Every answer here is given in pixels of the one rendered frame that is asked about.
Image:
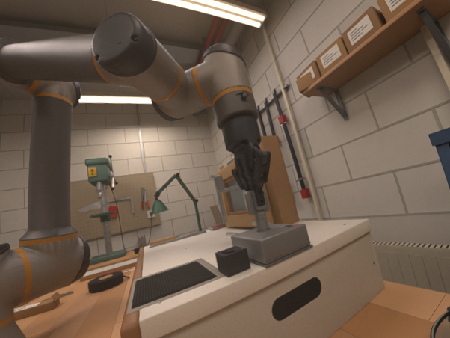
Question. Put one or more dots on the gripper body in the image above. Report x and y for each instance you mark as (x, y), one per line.
(239, 130)

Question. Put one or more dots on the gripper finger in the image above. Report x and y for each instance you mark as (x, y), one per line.
(261, 165)
(243, 168)

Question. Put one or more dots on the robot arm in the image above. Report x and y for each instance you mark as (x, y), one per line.
(52, 158)

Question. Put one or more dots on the wooden casement window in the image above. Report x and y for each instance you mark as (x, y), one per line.
(239, 219)

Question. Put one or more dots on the black holder cup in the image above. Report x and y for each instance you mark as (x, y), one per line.
(232, 263)

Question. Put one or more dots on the black ribbed mat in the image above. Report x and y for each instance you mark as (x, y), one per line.
(172, 283)

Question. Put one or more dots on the short black bar clamp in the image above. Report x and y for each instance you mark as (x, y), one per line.
(262, 121)
(270, 119)

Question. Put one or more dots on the brown wooden board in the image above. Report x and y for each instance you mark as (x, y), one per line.
(283, 190)

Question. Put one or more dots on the long black bar clamp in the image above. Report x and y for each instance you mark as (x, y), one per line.
(293, 154)

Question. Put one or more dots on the grey base box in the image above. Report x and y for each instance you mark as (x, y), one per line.
(277, 242)

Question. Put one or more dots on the cardboard box with label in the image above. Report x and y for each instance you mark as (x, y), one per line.
(364, 30)
(308, 75)
(392, 7)
(332, 56)

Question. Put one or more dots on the green desk lamp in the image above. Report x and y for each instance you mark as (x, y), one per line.
(159, 207)

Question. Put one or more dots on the red ceiling pipes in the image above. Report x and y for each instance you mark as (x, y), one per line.
(215, 33)

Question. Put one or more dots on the orange pencil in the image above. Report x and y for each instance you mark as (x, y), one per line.
(162, 241)

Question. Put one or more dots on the brown pegboard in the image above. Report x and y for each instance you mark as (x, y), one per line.
(140, 225)

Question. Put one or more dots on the grey steel square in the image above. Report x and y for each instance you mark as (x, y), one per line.
(132, 205)

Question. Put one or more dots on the long ceiling light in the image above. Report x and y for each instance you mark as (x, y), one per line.
(225, 12)
(116, 100)

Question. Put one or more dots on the white work bench cabinet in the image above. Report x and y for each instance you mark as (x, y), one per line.
(253, 292)

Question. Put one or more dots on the green drill press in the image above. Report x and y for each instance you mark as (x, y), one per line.
(102, 168)

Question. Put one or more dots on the grey handsaw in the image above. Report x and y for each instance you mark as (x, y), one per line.
(89, 208)

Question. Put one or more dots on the long steel ruler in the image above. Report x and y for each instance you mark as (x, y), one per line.
(112, 268)

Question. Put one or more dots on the black tape roll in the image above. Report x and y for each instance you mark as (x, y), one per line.
(104, 283)

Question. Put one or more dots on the blue box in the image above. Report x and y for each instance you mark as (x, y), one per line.
(441, 144)

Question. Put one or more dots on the wooden work bench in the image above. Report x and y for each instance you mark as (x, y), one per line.
(81, 316)

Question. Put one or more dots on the beige wall pipe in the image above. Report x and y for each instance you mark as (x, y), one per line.
(299, 133)

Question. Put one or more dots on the grey post with block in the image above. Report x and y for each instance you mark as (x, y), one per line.
(262, 219)

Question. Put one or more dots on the wooden wall shelf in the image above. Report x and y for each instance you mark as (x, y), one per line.
(369, 52)

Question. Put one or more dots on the white wall radiator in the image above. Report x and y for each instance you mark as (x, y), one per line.
(415, 263)

